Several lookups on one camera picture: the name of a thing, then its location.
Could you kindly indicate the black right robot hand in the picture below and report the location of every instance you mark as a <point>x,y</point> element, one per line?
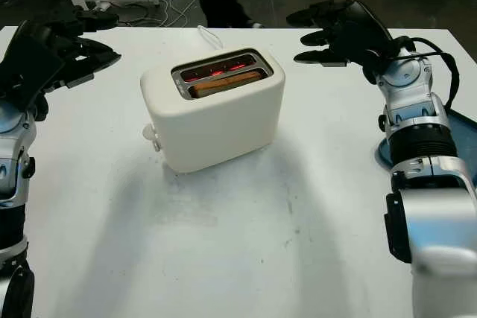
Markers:
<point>367,31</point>

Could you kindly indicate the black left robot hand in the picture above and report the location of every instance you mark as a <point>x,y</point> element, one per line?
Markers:
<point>30,65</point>

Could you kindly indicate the browned toast slice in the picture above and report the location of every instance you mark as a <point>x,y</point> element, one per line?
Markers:
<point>227,82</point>

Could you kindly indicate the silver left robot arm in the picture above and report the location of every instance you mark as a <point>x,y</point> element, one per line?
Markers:
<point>11,146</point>

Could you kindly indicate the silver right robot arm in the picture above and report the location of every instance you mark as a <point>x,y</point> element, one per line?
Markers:
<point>410,72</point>

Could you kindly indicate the cream white toaster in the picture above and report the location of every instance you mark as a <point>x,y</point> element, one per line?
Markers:
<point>220,128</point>

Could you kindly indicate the white power strip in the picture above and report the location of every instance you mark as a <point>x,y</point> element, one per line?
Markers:
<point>101,6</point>

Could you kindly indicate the blue plastic tray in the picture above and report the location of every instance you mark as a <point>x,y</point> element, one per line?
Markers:
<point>382,152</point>

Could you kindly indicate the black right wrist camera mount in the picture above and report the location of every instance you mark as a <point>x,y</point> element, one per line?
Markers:
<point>369,72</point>

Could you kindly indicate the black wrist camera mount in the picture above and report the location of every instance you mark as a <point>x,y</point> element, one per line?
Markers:
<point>369,72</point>
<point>41,109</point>

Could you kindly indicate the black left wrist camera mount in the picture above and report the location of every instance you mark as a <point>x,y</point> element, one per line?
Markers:
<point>41,109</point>

